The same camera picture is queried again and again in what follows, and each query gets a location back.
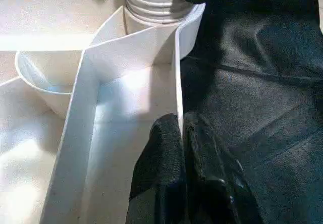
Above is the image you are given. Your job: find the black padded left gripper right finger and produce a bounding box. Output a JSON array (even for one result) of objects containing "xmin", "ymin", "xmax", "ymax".
[{"xmin": 183, "ymin": 113, "xmax": 265, "ymax": 224}]

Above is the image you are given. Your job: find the white plastic table top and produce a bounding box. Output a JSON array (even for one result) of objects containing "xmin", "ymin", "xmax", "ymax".
[{"xmin": 0, "ymin": 0, "xmax": 207, "ymax": 224}]

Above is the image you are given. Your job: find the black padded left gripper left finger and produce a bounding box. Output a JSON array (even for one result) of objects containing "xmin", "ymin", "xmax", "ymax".
[{"xmin": 128, "ymin": 113, "xmax": 189, "ymax": 224}]

